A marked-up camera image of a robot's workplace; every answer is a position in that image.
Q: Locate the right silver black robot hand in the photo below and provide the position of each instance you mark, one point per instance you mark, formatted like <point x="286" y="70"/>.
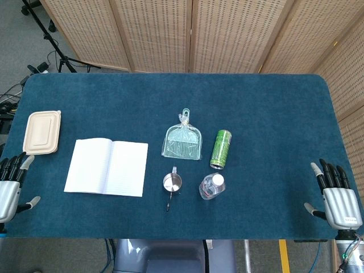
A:
<point x="339" y="199"/>

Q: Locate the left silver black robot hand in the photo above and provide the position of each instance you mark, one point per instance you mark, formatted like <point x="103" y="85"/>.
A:
<point x="8" y="192"/>

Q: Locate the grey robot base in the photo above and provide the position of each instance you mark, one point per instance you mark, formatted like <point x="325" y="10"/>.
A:
<point x="170" y="256"/>

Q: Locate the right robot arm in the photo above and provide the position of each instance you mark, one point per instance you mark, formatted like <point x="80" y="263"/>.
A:
<point x="349" y="250"/>

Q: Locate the open white lined notebook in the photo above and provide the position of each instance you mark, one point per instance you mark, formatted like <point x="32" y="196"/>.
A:
<point x="106" y="167"/>

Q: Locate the beige lidded food container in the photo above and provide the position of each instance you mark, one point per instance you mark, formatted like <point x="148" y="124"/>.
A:
<point x="42" y="133"/>

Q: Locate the clear plastic water bottle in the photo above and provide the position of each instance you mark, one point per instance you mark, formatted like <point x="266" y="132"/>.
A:
<point x="212" y="186"/>

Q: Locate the green beverage can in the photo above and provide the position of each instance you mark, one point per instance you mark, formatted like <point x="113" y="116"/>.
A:
<point x="220" y="149"/>

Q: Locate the black tripod stand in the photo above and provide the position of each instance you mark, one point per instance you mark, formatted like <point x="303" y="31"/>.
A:
<point x="54" y="42"/>

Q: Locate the steel measuring cup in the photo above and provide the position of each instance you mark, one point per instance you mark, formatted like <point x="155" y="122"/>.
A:
<point x="171" y="185"/>

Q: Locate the green dustpan in plastic bag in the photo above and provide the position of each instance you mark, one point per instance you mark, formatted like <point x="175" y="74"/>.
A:
<point x="182" y="141"/>

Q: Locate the blue table mat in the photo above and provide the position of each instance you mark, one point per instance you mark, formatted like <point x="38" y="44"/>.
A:
<point x="176" y="113"/>

